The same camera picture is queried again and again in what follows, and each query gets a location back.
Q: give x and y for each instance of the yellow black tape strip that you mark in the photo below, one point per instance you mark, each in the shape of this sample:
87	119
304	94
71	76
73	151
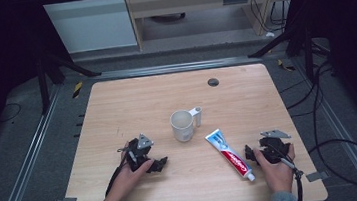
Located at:
77	89
284	66

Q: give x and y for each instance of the toothpaste tube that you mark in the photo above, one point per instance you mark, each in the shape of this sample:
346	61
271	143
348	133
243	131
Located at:
231	155

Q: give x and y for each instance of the white cabinet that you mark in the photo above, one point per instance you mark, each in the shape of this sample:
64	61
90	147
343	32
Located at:
91	24

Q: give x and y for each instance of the person's left hand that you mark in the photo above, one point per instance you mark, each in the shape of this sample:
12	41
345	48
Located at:
126	183

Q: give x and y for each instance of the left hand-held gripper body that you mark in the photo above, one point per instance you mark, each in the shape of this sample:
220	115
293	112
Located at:
136	153

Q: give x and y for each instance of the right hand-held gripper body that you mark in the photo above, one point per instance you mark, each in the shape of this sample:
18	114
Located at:
273	149

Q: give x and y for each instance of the black metal stand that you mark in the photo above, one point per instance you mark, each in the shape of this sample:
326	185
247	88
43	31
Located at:
43	81
301	45

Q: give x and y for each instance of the person's right hand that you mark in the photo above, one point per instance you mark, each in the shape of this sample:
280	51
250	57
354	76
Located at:
276	175

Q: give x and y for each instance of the white cup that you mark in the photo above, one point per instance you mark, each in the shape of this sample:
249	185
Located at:
182	125

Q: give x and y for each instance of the aluminium floor rail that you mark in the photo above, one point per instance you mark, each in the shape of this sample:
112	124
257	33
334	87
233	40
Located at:
23	170
344	130
176	68

